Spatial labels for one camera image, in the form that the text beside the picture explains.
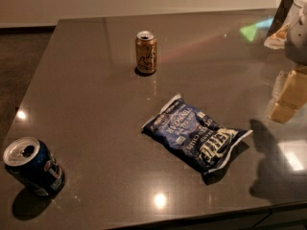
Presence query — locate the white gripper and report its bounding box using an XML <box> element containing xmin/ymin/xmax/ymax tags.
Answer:
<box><xmin>264</xmin><ymin>15</ymin><xmax>307</xmax><ymax>124</ymax></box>

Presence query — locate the blue chip bag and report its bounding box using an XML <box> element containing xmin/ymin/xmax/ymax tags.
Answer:
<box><xmin>142</xmin><ymin>94</ymin><xmax>252</xmax><ymax>174</ymax></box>

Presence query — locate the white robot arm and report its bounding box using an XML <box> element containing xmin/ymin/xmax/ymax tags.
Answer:
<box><xmin>264</xmin><ymin>0</ymin><xmax>307</xmax><ymax>124</ymax></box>

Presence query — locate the gold soda can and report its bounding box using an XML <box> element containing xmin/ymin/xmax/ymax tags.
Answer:
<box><xmin>135</xmin><ymin>31</ymin><xmax>157</xmax><ymax>75</ymax></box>

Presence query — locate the blue pepsi can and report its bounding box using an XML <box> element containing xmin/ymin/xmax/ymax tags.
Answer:
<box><xmin>3</xmin><ymin>137</ymin><xmax>65</xmax><ymax>196</ymax></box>

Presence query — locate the dark napkin holder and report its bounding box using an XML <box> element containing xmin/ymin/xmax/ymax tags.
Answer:
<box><xmin>267</xmin><ymin>0</ymin><xmax>294</xmax><ymax>36</ymax></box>

